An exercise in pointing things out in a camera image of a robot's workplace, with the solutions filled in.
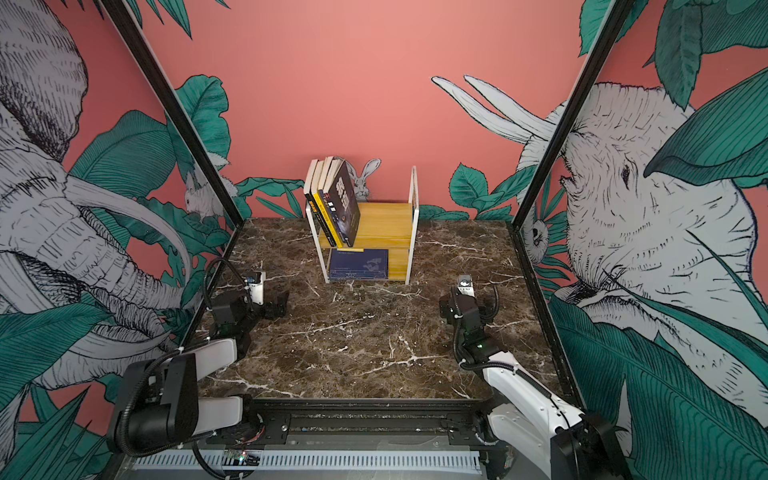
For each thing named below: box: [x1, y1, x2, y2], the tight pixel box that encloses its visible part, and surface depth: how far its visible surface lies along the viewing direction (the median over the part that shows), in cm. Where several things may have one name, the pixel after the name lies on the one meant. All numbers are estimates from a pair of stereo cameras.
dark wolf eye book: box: [326, 156, 361, 248], surface depth 80 cm
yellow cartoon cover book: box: [311, 160, 343, 248], surface depth 78 cm
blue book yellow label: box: [329, 249, 389, 280], surface depth 100 cm
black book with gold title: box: [304, 159, 337, 248], surface depth 76 cm
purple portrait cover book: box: [318, 156, 351, 248], surface depth 78 cm
